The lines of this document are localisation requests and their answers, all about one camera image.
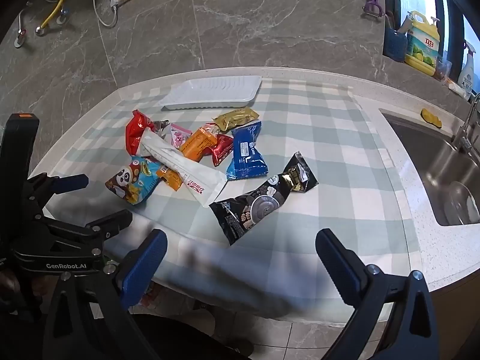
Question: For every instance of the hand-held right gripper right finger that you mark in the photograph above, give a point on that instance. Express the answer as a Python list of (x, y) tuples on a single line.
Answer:
[(337, 260)]

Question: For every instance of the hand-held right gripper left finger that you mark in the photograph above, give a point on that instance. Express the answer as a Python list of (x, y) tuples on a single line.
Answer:
[(150, 262)]

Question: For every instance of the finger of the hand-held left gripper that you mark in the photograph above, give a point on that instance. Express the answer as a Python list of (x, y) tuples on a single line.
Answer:
[(108, 223), (71, 183)]

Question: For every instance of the panda print snack packet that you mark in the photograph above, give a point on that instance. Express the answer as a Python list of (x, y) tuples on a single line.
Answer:
[(133, 183)]

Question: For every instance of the narrow orange snack packet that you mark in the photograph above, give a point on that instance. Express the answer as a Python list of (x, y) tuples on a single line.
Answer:
[(170, 180)]

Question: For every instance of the large red snack packet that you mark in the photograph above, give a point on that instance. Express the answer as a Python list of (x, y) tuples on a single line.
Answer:
[(135, 133)]

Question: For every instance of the long white snack packet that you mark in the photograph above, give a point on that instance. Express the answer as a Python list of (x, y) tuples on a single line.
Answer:
[(187, 174)]

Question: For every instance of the large black snack packet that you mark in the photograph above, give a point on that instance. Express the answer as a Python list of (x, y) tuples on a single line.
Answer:
[(247, 210)]

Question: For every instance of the green silver snack packet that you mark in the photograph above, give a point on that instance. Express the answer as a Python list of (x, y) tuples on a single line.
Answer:
[(162, 126)]

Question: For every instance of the pink snack packet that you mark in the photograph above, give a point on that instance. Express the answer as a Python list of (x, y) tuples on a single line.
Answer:
[(179, 137)]

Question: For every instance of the wide orange snack packet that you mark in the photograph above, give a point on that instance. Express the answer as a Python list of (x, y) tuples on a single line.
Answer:
[(198, 144)]

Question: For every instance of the small red snack packet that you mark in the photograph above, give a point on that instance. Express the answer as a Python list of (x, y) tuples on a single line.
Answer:
[(221, 149)]

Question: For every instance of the blue snack packet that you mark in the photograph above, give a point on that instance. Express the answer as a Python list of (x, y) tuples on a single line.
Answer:
[(245, 153)]

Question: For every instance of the gold snack packet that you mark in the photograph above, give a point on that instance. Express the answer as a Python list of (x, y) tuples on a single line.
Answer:
[(236, 119)]

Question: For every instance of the white plastic tray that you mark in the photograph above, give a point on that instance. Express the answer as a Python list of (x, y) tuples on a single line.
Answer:
[(213, 90)]

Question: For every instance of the checked tablecloth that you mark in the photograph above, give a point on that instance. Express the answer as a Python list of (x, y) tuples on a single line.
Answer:
[(337, 138)]

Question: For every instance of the metal bowl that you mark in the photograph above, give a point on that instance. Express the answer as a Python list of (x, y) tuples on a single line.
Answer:
[(457, 202)]

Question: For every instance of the steel sink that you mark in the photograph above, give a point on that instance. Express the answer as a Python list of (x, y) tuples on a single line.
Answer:
[(431, 165)]

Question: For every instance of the yellow sponge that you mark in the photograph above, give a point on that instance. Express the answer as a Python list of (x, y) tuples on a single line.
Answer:
[(431, 118)]

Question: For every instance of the chrome faucet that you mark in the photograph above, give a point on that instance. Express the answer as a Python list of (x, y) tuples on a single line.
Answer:
[(463, 135)]

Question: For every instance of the white spray bottle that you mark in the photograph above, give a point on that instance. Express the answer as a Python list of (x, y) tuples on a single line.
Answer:
[(468, 78)]

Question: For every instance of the yellow detergent bottle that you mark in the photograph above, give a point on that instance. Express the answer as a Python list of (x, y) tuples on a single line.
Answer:
[(422, 48)]

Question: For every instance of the dark framed window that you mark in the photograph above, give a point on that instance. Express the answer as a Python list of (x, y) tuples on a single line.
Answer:
[(450, 18)]

